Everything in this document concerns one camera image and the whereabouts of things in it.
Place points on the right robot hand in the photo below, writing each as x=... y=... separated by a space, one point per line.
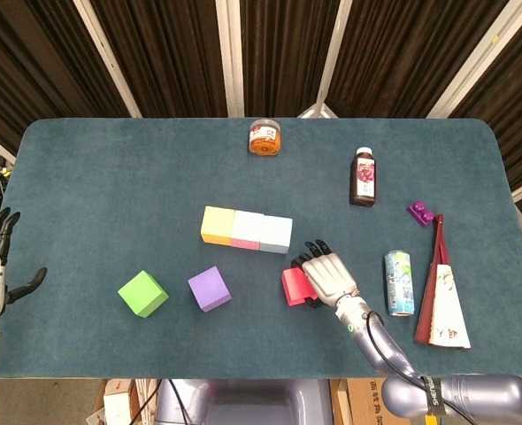
x=329 y=276

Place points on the red foam cube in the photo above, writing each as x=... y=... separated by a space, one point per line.
x=296 y=288

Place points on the light blue foam cube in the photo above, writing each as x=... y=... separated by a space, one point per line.
x=276 y=234

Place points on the yellow foam cube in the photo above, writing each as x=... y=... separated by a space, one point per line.
x=217 y=223

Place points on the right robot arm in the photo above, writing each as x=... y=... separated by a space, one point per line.
x=473 y=394

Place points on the light blue drink can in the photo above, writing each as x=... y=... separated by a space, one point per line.
x=398 y=283

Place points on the pink foam cube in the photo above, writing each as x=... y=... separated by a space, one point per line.
x=246 y=228

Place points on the dark juice bottle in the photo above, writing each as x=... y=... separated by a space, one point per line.
x=364 y=179

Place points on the purple toy brick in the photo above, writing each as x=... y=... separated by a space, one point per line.
x=420 y=213

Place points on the red and white folding fan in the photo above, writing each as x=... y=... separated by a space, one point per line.
x=444 y=310

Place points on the purple foam cube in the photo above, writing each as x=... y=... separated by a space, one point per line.
x=209 y=288

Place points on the brown cardboard box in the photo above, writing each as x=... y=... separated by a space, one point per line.
x=363 y=403

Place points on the grey robot torso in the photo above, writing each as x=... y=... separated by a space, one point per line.
x=252 y=403

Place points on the orange snack jar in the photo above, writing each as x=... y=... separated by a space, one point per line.
x=265 y=139

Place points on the green foam cube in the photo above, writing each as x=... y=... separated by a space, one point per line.
x=142 y=293

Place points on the teal table cloth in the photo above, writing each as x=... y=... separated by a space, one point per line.
x=110 y=177

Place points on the white carton box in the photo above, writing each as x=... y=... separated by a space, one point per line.
x=117 y=405

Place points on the dark brown curtain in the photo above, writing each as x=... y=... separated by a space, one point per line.
x=177 y=53

